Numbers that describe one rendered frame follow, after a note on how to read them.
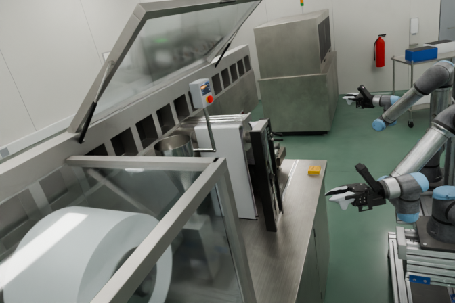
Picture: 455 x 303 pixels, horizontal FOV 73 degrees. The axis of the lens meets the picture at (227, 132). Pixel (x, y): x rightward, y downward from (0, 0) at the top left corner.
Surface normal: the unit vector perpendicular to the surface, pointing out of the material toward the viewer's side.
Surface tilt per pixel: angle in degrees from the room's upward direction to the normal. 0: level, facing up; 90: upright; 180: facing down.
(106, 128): 90
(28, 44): 90
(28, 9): 90
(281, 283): 0
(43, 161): 90
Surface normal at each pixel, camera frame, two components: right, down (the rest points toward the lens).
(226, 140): -0.37, 0.40
